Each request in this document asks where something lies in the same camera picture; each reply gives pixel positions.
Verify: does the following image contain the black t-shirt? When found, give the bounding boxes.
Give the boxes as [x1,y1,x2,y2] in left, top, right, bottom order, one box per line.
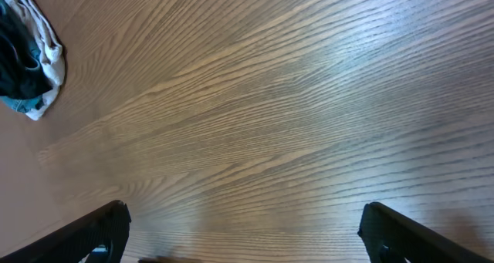
[1,0,52,99]

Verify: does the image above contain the folded blue denim jeans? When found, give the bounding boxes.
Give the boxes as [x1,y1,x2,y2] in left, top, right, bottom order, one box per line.
[1,96,44,113]

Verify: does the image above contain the folded white cloth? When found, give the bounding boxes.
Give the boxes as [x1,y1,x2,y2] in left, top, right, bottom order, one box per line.
[3,0,66,121]

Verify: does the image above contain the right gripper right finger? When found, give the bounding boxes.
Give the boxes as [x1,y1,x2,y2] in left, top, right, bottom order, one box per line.
[357,202,493,263]

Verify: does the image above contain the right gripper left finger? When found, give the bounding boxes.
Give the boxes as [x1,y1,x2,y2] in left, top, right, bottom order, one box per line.
[1,200,131,263]

